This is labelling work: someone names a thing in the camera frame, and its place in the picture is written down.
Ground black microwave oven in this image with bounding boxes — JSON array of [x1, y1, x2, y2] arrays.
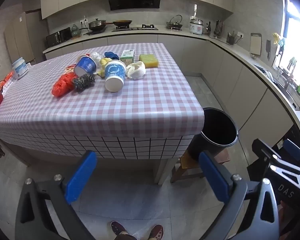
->
[[45, 27, 72, 48]]

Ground black induction cooker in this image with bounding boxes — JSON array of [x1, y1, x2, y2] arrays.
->
[[84, 29, 107, 36]]

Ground yellow rubber gloves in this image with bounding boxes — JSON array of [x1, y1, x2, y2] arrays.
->
[[272, 32, 286, 53]]

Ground kitchen window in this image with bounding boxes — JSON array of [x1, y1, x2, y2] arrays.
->
[[272, 0, 300, 105]]

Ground blue patterned paper cup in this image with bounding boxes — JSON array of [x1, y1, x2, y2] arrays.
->
[[104, 60, 127, 92]]

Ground black trash bin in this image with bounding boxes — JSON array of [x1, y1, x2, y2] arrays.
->
[[190, 107, 239, 162]]

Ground kitchen counter with cabinets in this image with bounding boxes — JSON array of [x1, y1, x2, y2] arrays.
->
[[42, 25, 300, 155]]

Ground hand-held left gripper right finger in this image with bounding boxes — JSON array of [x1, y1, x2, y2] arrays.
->
[[198, 151, 280, 240]]

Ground pink checked tablecloth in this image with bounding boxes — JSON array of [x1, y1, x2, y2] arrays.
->
[[0, 42, 205, 160]]

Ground person's right hand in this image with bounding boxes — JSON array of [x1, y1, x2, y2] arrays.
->
[[278, 199, 292, 238]]

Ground person's left shoe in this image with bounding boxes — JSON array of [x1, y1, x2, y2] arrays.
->
[[111, 221, 128, 235]]

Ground white blue plastic tub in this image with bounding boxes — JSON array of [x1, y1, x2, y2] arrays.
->
[[12, 57, 28, 80]]

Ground dark kettle with handle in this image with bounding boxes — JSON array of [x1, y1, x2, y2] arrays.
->
[[166, 15, 183, 30]]

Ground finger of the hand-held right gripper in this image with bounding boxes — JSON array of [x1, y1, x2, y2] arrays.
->
[[282, 139, 300, 172], [252, 138, 300, 178]]

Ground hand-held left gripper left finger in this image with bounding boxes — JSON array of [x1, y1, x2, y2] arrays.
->
[[15, 151, 98, 240]]

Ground clear plastic bag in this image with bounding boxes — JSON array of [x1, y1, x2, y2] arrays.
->
[[90, 52, 102, 64]]

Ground black gas stove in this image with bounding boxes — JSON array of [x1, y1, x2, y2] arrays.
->
[[112, 24, 158, 32]]

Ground black wok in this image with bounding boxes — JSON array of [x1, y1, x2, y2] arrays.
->
[[112, 20, 133, 27]]

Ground person's shoe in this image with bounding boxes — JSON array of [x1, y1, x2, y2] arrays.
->
[[148, 224, 164, 240], [111, 221, 128, 235]]

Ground white rice cooker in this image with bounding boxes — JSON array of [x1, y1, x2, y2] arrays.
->
[[189, 17, 204, 35]]

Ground lidded steel pan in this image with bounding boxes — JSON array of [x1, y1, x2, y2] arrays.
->
[[88, 18, 108, 31]]

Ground yellow sponge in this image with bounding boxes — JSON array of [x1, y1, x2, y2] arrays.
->
[[139, 54, 160, 68]]

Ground white crumpled plastic bag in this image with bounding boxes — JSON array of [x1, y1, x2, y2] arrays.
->
[[126, 61, 147, 80]]

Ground wooden stool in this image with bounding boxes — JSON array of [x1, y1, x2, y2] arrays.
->
[[170, 149, 230, 183]]

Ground person's right shoe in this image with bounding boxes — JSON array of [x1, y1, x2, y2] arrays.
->
[[148, 224, 164, 240]]

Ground tall beige cabinet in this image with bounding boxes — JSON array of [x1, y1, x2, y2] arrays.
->
[[4, 11, 40, 64]]

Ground red plastic bag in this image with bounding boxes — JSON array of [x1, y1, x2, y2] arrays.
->
[[52, 72, 77, 97]]

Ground white cutting board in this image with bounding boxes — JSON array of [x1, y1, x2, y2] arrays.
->
[[249, 33, 262, 55]]

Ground blue cloth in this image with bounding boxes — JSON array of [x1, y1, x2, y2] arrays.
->
[[104, 51, 120, 60]]

